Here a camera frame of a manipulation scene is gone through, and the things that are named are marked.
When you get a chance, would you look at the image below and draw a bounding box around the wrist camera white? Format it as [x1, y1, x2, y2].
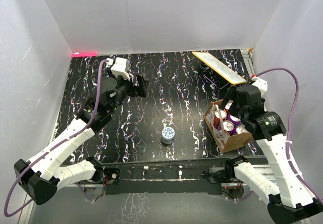
[251, 75, 268, 98]
[107, 58, 130, 81]

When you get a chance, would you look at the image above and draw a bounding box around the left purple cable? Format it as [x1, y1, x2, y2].
[4, 59, 111, 218]

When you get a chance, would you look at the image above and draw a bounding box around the pink tape strip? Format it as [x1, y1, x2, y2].
[71, 52, 97, 58]

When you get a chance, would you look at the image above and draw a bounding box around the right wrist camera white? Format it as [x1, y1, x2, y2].
[251, 75, 268, 98]

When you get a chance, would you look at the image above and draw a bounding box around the canvas tote bag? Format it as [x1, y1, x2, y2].
[203, 100, 253, 154]

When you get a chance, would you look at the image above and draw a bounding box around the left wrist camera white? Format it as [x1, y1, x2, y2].
[107, 58, 130, 81]

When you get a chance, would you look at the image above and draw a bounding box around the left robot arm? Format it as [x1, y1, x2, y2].
[14, 75, 149, 205]

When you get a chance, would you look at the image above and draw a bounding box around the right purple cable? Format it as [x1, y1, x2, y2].
[253, 67, 323, 204]

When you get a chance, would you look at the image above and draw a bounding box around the red cola can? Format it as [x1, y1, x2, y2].
[213, 109, 227, 129]
[224, 100, 233, 112]

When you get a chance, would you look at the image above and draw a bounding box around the black front rail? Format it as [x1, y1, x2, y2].
[102, 158, 253, 196]

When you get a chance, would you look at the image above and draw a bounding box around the aluminium frame rail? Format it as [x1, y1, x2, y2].
[240, 49, 255, 77]

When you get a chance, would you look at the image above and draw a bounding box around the small blue round tin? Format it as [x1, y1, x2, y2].
[161, 127, 175, 145]

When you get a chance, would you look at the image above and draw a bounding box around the purple cable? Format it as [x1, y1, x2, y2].
[253, 67, 323, 204]
[4, 59, 111, 218]

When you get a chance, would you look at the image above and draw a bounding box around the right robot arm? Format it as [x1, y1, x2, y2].
[220, 85, 322, 223]

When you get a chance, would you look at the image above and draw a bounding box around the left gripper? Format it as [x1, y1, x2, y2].
[108, 68, 149, 114]

